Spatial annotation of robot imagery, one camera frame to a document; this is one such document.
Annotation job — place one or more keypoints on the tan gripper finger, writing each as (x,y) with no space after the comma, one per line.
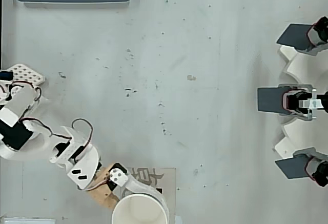
(111,202)

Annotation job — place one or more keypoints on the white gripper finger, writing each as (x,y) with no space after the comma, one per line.
(135,186)

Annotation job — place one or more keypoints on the white paper cup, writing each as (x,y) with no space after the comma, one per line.
(138,211)

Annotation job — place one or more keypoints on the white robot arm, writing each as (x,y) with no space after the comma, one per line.
(23,137)

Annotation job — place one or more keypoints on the printed paper mat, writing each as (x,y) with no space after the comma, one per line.
(169,183)

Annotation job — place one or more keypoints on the flat white box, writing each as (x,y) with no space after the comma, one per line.
(25,221)

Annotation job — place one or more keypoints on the grey dispenser paddle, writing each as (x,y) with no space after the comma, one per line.
(292,167)
(293,37)
(269,99)

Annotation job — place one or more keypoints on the red black dispenser motor unit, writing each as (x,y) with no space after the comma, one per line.
(319,33)
(294,101)
(317,168)

